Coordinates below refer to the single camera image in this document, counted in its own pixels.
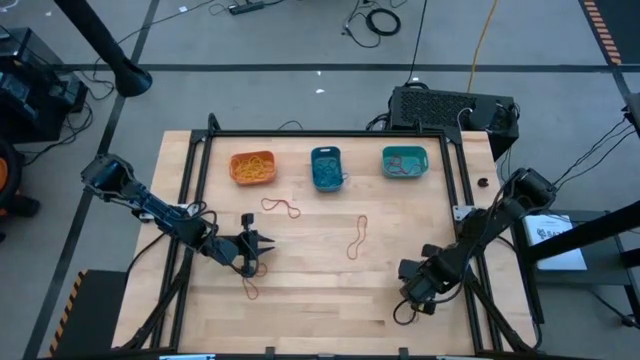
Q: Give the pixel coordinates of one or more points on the black power strip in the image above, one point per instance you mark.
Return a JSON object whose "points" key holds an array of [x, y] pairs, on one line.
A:
{"points": [[247, 7]]}

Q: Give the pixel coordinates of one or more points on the black computer case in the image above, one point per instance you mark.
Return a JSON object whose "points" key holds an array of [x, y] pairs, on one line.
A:
{"points": [[430, 107]]}

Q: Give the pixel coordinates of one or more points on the black stand pole with base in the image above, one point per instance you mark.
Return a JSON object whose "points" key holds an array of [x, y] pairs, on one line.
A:
{"points": [[100, 42]]}

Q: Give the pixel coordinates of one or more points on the grey side cart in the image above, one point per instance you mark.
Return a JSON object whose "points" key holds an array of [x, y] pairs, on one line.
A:
{"points": [[600, 275]]}

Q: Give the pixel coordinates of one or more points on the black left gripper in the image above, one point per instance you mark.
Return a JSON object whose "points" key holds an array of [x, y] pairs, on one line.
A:
{"points": [[248, 247]]}

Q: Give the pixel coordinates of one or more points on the small black round knob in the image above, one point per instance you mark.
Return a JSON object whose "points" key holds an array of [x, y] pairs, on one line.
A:
{"points": [[483, 182]]}

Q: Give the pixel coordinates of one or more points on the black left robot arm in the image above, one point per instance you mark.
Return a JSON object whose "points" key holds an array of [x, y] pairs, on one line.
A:
{"points": [[150, 207]]}

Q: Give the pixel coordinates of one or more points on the blue rubber band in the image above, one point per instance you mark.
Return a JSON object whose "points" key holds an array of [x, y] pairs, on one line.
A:
{"points": [[345, 176], [325, 175]]}

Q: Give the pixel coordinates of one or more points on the white printed booklet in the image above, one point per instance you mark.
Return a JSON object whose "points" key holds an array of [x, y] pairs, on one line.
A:
{"points": [[560, 250]]}

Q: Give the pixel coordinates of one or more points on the grey metal mounting plate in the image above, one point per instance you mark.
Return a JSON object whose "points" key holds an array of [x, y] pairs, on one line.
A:
{"points": [[460, 212]]}

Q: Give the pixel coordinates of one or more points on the orange plastic basket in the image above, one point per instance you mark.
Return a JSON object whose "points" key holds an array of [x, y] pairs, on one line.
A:
{"points": [[233, 175]]}

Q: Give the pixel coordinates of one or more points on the black stand beam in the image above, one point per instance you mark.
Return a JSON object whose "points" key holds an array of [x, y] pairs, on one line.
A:
{"points": [[590, 231]]}

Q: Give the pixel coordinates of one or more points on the teal rubber band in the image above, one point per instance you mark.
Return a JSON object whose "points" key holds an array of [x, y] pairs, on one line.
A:
{"points": [[330, 181], [332, 167]]}

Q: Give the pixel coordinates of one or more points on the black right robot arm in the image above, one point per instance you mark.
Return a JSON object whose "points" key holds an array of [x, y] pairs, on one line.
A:
{"points": [[490, 225]]}

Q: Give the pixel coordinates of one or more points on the teal green plastic basket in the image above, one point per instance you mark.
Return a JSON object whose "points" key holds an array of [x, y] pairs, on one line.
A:
{"points": [[417, 152]]}

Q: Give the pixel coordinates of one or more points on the black mat hazard stripes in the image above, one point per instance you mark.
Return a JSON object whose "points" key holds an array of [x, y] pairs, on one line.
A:
{"points": [[625, 25], [100, 315]]}

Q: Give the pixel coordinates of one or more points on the black equipment cart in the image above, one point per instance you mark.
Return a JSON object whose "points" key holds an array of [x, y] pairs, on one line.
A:
{"points": [[30, 100]]}

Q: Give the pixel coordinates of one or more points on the dark blue plastic basket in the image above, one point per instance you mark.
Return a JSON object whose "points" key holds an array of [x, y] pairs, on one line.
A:
{"points": [[326, 151]]}

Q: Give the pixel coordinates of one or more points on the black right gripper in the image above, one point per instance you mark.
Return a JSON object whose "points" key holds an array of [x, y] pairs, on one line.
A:
{"points": [[425, 277]]}

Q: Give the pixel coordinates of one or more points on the black orange machine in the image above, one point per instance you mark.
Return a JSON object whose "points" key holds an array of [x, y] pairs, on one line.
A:
{"points": [[12, 190]]}

